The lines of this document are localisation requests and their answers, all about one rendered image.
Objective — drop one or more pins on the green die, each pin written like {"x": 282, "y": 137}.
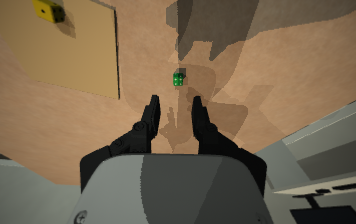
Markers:
{"x": 178, "y": 79}

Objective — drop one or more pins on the yellow die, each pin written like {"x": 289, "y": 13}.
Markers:
{"x": 48, "y": 10}

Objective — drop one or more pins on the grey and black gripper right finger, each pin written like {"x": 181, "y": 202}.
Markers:
{"x": 212, "y": 142}

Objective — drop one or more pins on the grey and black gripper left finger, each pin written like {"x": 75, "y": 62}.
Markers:
{"x": 134, "y": 141}

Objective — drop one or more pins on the tan mat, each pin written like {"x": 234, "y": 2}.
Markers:
{"x": 79, "y": 53}

